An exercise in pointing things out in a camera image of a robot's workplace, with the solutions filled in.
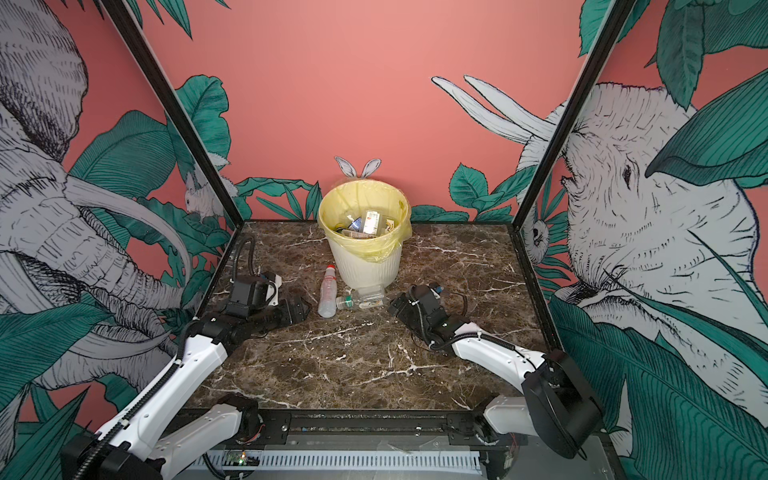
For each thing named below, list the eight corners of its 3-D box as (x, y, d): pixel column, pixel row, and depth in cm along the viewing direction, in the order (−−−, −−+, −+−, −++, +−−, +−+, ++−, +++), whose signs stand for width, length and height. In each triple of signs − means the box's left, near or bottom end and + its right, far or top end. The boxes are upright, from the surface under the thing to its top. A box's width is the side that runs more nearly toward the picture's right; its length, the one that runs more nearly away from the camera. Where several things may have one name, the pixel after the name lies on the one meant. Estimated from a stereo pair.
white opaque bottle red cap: (319, 318, 95) (316, 311, 91) (328, 270, 107) (326, 262, 104) (335, 318, 95) (333, 312, 91) (342, 270, 107) (340, 262, 104)
